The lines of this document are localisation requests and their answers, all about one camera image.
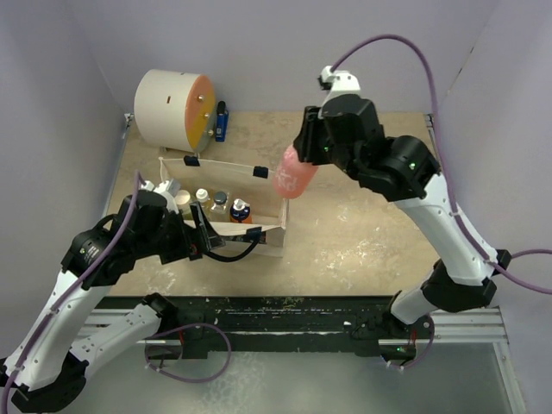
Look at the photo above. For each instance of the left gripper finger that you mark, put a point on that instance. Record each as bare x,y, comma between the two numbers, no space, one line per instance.
200,220
210,239

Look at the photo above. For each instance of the white cylinder drum orange face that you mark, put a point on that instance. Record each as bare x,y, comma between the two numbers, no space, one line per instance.
175,110

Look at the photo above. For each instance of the clear square bottle black cap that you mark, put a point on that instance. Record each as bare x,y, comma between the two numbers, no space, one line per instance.
219,208

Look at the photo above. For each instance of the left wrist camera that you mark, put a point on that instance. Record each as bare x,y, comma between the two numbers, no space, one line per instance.
168,189

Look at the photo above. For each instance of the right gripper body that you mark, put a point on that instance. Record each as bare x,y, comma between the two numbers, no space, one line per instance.
329,149

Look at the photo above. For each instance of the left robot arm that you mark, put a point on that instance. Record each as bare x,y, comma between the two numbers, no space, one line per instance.
51,366

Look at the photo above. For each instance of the orange blue pump bottle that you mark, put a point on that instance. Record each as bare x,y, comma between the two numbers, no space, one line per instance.
240,212

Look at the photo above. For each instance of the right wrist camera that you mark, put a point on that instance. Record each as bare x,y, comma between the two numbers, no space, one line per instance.
336,83

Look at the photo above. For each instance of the beige canvas bag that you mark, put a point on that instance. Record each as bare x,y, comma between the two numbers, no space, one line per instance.
252,184

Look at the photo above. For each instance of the green bottle cream cap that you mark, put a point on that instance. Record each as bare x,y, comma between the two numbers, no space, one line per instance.
183,200

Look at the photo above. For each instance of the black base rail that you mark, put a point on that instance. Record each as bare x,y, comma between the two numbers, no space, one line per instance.
357,325

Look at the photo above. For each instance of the blue lighter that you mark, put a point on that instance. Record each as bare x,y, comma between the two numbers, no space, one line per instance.
222,119

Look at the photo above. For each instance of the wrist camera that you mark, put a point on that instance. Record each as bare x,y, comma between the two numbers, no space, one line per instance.
168,189
336,83

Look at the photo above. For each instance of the pink pump bottle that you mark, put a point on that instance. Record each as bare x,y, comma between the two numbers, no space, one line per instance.
292,176

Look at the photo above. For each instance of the yellow bottle white cap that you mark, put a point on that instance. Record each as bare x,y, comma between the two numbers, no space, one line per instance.
203,197

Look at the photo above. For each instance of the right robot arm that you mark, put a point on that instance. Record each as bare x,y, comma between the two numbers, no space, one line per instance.
347,133

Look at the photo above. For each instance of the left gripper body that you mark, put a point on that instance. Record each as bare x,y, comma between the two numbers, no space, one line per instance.
176,241

